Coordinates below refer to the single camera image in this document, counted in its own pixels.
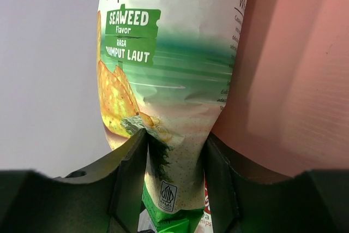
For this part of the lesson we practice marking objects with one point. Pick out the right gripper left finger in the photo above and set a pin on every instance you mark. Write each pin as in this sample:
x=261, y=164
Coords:
x=104, y=196

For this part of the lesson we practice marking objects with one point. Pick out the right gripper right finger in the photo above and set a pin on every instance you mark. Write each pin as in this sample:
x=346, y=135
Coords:
x=313, y=201

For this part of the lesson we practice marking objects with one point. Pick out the pink three-tier shelf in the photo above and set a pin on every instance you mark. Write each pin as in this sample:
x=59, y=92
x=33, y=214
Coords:
x=287, y=108

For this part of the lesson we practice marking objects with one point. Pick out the red chips bag left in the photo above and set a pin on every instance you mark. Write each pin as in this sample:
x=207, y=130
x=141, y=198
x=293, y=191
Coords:
x=205, y=225

